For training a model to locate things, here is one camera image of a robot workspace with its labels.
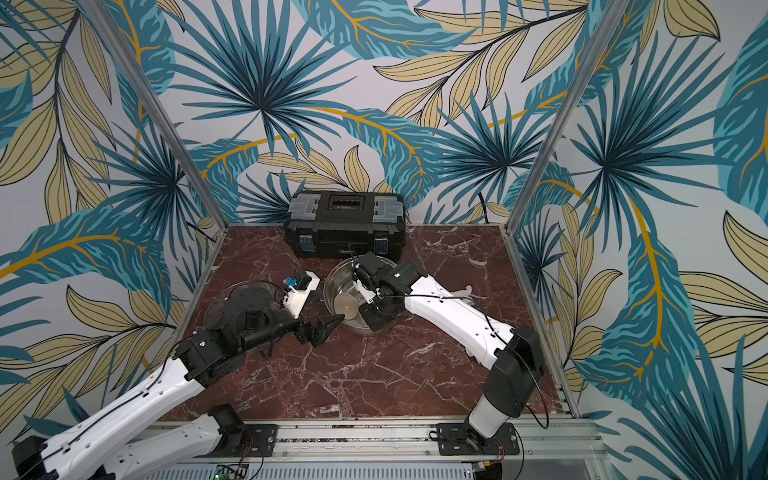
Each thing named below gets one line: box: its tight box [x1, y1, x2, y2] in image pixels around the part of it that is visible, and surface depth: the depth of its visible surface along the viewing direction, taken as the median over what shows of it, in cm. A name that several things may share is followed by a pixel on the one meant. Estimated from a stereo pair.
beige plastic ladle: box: [334, 293, 359, 320], surface depth 95 cm
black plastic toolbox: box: [284, 190, 407, 261], surface depth 102 cm
